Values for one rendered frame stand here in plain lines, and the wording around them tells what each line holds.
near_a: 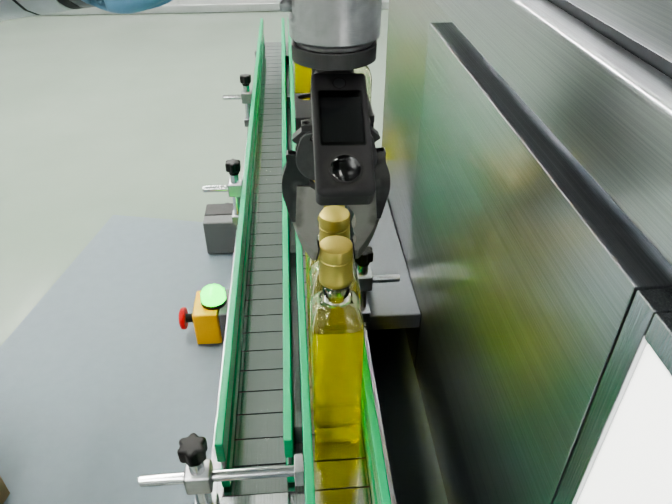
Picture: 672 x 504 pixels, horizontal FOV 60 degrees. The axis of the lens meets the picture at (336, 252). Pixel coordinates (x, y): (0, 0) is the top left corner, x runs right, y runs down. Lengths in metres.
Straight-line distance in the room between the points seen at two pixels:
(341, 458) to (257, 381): 0.17
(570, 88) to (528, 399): 0.21
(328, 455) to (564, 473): 0.39
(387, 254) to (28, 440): 0.64
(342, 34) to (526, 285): 0.23
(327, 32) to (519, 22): 0.14
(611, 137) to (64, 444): 0.86
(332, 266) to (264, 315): 0.37
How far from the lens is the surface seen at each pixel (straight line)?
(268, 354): 0.86
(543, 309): 0.40
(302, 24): 0.48
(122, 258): 1.33
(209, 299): 1.02
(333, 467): 0.74
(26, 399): 1.09
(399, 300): 0.95
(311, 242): 0.57
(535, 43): 0.44
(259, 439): 0.77
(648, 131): 0.31
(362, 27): 0.48
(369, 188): 0.45
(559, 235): 0.37
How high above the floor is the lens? 1.49
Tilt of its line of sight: 36 degrees down
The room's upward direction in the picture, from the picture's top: straight up
